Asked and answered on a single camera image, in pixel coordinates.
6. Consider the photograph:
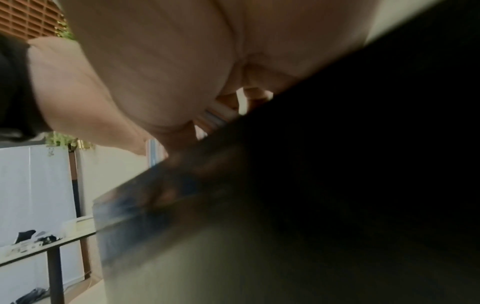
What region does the black bag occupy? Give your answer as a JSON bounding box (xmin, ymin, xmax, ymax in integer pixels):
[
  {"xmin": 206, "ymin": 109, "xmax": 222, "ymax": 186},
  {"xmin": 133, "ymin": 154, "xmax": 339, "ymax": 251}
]
[{"xmin": 14, "ymin": 287, "xmax": 50, "ymax": 304}]

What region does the white clutter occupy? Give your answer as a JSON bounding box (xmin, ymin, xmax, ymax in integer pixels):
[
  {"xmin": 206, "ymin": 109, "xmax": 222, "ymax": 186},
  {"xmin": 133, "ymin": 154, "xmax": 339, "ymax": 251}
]
[{"xmin": 0, "ymin": 239, "xmax": 43, "ymax": 259}]

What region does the white striped item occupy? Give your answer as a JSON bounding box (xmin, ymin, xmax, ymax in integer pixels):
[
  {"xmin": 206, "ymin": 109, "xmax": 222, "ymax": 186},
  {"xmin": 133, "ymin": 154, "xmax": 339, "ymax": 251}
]
[{"xmin": 193, "ymin": 100, "xmax": 241, "ymax": 140}]

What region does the black wrist strap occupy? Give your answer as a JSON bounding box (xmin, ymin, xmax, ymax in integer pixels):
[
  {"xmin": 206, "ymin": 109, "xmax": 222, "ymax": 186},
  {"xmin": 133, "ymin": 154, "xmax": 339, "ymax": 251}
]
[{"xmin": 0, "ymin": 33, "xmax": 53, "ymax": 141}]

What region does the person's right hand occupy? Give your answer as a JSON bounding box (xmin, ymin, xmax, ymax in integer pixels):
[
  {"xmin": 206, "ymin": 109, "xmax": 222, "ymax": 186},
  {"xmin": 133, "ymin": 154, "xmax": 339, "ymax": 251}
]
[{"xmin": 28, "ymin": 0, "xmax": 380, "ymax": 157}]

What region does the table with black leg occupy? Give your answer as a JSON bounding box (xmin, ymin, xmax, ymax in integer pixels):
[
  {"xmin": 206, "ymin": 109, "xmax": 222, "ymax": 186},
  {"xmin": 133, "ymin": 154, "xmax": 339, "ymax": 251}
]
[{"xmin": 0, "ymin": 229, "xmax": 97, "ymax": 304}]

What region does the white panel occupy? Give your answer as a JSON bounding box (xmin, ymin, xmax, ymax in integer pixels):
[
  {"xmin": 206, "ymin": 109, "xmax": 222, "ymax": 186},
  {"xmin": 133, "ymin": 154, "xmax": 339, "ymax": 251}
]
[{"xmin": 0, "ymin": 145, "xmax": 82, "ymax": 296}]

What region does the white box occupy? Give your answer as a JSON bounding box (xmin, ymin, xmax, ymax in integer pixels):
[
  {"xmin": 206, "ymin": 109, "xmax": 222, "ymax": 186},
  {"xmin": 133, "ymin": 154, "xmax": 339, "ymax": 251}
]
[{"xmin": 61, "ymin": 216, "xmax": 95, "ymax": 236}]

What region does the dark shiny board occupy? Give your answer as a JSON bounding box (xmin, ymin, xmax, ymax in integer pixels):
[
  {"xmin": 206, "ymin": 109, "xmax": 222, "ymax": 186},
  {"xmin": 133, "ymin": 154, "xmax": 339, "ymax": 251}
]
[{"xmin": 92, "ymin": 0, "xmax": 480, "ymax": 304}]

